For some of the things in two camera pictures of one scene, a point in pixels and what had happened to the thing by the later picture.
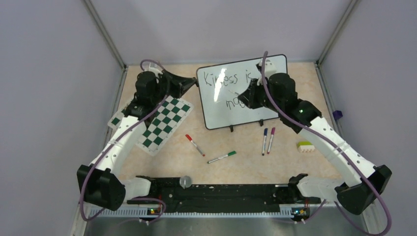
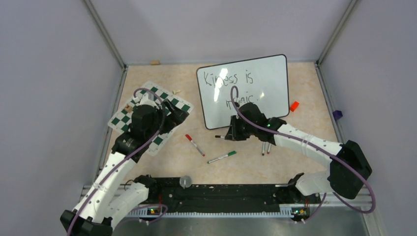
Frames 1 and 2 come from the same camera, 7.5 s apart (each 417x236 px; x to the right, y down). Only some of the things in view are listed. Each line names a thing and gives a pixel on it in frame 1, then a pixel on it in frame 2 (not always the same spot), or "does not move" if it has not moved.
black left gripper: [181, 84] → [173, 118]
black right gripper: [249, 97] → [233, 133]
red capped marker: [190, 138] does not move
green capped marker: [229, 154] does not move
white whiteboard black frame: [221, 85] does not move
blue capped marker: [265, 132] does not move
